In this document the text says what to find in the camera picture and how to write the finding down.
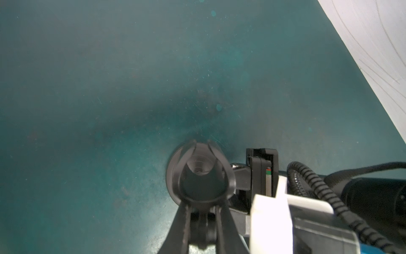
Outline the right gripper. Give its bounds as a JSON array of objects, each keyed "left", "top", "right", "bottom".
[{"left": 229, "top": 148, "right": 280, "bottom": 236}]

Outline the black round stand base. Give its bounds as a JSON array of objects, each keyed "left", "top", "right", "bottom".
[{"left": 166, "top": 142, "right": 236, "bottom": 210}]

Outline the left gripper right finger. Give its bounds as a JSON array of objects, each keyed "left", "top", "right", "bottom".
[{"left": 216, "top": 203, "right": 249, "bottom": 254}]

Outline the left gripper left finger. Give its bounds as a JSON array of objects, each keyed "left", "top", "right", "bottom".
[{"left": 158, "top": 203, "right": 191, "bottom": 254}]

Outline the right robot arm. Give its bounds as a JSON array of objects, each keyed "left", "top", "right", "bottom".
[{"left": 229, "top": 148, "right": 406, "bottom": 250}]

